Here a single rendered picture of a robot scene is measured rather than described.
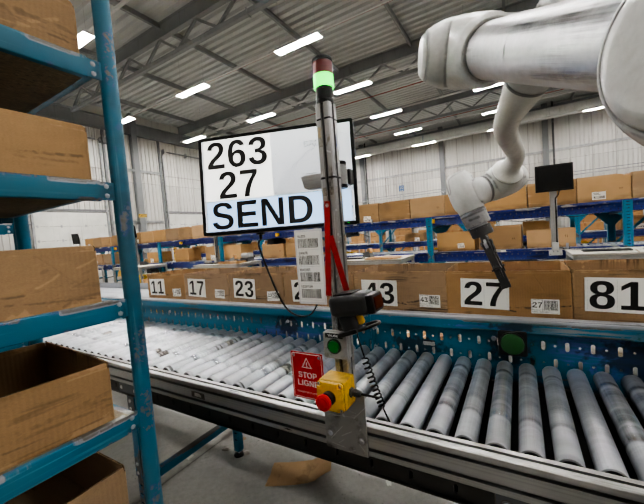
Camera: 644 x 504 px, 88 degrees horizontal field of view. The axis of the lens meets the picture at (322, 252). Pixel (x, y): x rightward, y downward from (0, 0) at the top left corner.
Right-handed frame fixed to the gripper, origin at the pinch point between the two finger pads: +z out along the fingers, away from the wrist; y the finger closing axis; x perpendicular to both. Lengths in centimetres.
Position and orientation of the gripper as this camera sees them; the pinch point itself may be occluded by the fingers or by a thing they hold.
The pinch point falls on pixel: (503, 278)
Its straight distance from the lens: 134.5
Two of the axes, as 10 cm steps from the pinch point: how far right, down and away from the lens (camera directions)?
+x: 7.8, -3.8, -5.0
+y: -5.1, 0.8, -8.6
